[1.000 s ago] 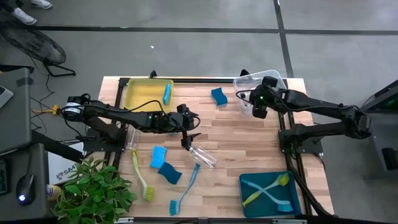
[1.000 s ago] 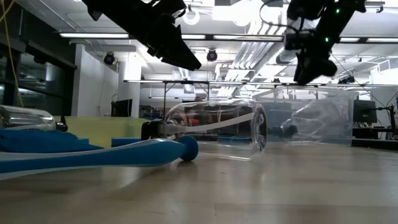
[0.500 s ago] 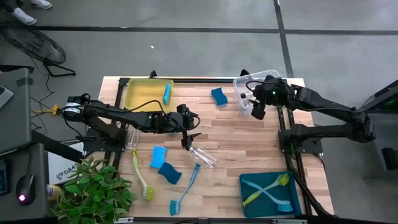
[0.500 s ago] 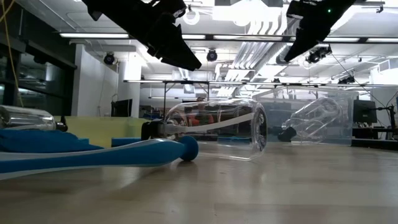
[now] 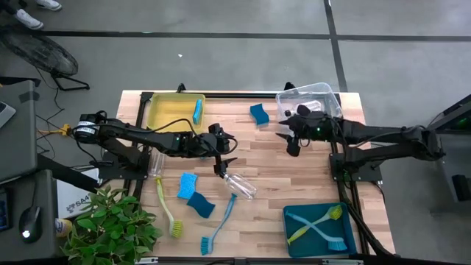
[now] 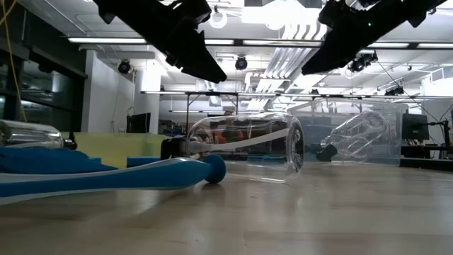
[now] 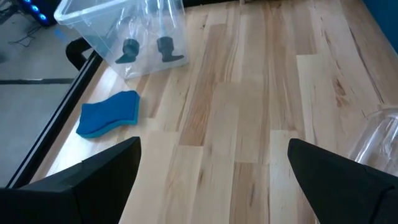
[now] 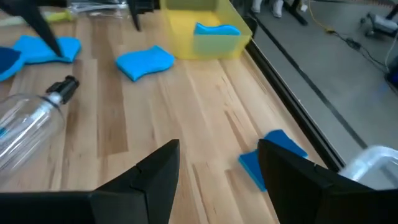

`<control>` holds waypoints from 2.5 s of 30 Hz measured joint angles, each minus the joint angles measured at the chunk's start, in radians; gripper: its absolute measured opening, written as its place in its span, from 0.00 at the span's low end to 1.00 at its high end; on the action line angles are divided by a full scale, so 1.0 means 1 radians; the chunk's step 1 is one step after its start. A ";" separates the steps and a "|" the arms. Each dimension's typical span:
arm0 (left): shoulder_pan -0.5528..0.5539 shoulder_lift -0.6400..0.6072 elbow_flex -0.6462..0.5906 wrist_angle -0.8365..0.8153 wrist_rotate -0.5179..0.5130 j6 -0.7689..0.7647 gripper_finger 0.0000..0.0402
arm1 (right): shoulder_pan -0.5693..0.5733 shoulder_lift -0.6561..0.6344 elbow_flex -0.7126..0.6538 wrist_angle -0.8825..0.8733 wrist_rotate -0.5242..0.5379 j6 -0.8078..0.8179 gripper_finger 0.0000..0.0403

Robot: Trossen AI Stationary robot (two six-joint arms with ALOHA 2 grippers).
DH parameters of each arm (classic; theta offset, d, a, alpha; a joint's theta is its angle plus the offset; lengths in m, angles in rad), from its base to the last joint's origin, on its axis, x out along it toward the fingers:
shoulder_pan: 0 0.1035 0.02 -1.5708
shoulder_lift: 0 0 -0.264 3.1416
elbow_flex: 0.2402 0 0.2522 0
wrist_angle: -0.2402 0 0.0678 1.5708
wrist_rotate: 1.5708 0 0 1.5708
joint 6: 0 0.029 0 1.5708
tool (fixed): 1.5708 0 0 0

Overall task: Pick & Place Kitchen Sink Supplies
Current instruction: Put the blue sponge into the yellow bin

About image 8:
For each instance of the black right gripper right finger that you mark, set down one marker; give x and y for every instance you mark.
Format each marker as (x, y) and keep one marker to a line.
(326, 205)

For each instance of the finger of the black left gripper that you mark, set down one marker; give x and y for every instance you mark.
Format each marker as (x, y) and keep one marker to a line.
(34, 18)
(136, 12)

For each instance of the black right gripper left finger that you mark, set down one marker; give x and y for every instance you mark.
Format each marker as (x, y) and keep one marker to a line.
(93, 208)

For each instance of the blue wavy kitchen sponge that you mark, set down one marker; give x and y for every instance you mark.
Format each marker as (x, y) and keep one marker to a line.
(143, 62)
(286, 141)
(217, 29)
(71, 49)

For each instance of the blue cloth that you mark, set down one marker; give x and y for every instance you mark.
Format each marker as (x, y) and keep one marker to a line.
(9, 62)

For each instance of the green dish brush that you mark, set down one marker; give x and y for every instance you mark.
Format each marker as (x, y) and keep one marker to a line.
(60, 16)

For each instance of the yellow plastic tray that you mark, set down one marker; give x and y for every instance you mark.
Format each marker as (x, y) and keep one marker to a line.
(183, 43)

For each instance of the clear plastic storage bin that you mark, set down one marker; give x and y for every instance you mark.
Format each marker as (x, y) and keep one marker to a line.
(373, 168)

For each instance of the person's foot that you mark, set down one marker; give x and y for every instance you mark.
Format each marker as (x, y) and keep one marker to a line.
(277, 7)
(256, 5)

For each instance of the grey floor device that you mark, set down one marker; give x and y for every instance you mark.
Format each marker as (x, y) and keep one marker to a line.
(381, 24)

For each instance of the black aluminium table frame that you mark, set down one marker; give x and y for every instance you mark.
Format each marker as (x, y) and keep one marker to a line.
(295, 102)

